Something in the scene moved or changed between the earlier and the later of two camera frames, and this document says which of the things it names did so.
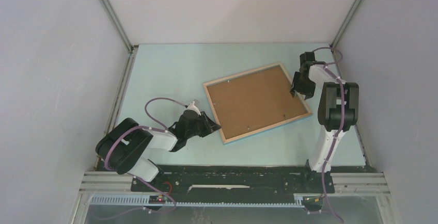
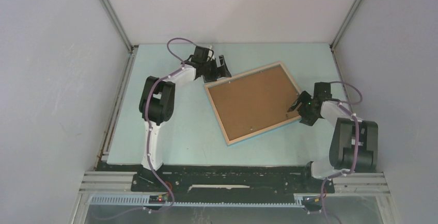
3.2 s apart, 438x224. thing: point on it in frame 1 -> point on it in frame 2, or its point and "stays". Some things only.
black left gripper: [209, 126] -> [220, 72]
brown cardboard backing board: [254, 101] stays
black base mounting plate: [263, 179] stays
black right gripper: [309, 92] -> [307, 119]
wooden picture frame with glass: [254, 101] stays
